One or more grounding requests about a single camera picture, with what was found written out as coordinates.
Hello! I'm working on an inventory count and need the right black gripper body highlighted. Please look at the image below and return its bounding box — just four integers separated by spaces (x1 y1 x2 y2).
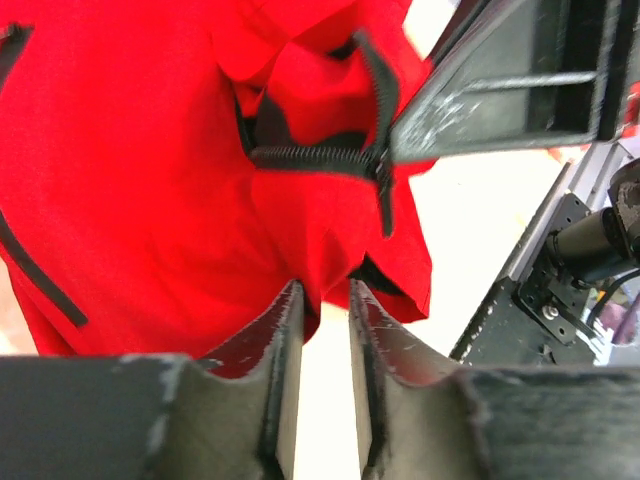
597 0 639 142

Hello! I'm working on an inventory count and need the red zip jacket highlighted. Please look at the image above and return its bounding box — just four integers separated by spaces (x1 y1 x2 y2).
1 1 432 357

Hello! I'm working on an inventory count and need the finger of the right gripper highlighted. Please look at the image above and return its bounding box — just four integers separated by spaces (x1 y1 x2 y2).
390 1 620 164

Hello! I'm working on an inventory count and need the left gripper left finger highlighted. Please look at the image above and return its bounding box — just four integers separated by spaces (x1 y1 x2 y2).
1 282 305 479

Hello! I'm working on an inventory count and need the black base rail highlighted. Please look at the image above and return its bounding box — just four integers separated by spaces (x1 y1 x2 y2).
448 192 640 369

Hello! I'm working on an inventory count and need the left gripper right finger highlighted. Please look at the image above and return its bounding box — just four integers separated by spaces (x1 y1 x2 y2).
349 281 639 479

